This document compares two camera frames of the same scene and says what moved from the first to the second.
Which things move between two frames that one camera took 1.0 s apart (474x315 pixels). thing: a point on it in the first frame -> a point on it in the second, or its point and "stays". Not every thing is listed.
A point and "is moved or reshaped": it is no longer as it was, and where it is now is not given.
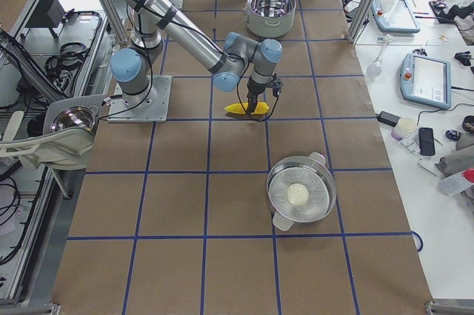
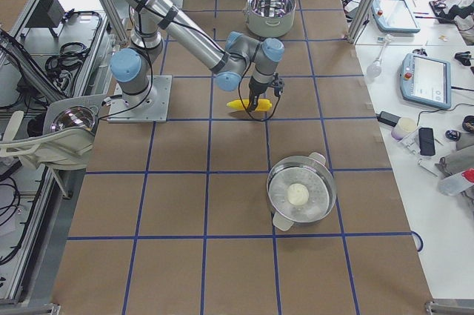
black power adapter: (388, 118) stays
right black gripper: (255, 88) stays
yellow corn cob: (261, 107) is moved or reshaped
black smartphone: (426, 141) stays
